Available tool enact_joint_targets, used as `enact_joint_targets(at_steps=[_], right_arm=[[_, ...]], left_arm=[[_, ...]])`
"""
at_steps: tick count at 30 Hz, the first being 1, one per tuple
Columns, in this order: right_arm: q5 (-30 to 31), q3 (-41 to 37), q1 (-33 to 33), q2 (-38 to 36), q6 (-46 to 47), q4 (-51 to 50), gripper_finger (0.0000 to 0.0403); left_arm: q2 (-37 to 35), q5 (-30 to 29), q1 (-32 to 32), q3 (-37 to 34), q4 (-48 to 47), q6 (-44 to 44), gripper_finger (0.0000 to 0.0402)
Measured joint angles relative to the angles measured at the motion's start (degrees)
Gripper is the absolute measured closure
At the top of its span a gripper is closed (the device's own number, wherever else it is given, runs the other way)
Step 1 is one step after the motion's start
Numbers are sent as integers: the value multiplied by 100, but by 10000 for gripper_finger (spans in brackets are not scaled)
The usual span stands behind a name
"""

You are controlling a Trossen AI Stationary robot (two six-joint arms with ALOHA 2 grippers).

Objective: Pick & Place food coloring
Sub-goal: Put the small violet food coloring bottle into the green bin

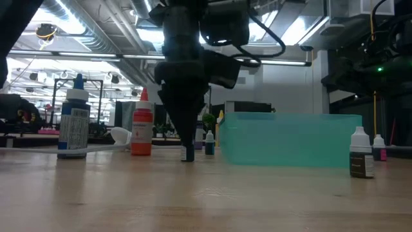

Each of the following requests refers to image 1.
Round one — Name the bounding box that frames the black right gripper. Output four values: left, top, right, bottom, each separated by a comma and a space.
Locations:
321, 55, 398, 97

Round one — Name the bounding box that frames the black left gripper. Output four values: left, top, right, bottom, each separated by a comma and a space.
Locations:
154, 0, 241, 146

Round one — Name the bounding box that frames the large purple food coloring bottle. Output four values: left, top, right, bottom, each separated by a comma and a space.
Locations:
194, 115, 205, 151

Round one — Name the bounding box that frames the large yellow-orange food coloring bottle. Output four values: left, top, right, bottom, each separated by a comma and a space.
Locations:
214, 110, 225, 148

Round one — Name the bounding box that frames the small teal dropper bottle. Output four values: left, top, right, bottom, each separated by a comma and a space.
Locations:
204, 130, 216, 156

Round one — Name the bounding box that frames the large red food coloring bottle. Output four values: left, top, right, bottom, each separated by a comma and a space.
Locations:
131, 87, 155, 157

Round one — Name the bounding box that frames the small pink dropper bottle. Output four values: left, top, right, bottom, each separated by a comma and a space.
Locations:
372, 133, 388, 162

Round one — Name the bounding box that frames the small brown dropper bottle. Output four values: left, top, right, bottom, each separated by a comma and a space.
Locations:
349, 126, 375, 179

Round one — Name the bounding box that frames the large blue food coloring bottle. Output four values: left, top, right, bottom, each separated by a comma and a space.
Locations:
57, 73, 91, 160

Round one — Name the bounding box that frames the green potted plant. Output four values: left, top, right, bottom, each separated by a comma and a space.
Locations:
201, 113, 216, 131

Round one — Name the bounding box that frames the round white ceiling fixture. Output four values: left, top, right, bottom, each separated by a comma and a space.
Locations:
319, 22, 345, 36

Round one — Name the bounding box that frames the grey cloth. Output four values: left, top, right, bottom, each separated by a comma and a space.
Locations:
121, 101, 138, 131

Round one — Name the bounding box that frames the black cabinet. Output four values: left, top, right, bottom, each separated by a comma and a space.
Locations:
225, 101, 274, 113

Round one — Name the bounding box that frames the white ceiling box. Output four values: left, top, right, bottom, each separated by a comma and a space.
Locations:
349, 0, 395, 17

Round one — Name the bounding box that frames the red stick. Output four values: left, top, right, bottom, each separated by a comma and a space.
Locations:
389, 117, 397, 146

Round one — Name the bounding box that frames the translucent green plastic bin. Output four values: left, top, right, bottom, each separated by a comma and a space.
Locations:
219, 111, 363, 169

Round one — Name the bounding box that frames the long ceiling light bar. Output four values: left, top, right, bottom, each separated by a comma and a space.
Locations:
8, 50, 312, 68

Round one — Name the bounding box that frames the dark background table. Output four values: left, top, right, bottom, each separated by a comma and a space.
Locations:
0, 133, 113, 149

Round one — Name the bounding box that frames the person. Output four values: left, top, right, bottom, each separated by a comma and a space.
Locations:
0, 93, 42, 135

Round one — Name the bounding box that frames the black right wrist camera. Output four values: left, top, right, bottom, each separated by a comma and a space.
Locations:
386, 22, 412, 56

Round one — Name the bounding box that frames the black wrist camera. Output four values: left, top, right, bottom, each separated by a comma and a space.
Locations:
386, 22, 412, 56
201, 0, 250, 48

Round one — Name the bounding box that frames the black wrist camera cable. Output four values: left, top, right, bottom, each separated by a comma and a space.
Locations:
205, 14, 286, 68

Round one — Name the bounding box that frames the black rig frame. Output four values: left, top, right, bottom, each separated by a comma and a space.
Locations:
52, 78, 104, 127

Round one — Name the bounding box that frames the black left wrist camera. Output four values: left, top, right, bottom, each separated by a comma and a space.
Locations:
201, 0, 250, 48

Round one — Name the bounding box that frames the smooth round air duct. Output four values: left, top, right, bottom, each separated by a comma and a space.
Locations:
128, 0, 154, 20

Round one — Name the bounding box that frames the black yellow cable reel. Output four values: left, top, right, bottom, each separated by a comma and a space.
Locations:
35, 23, 59, 41

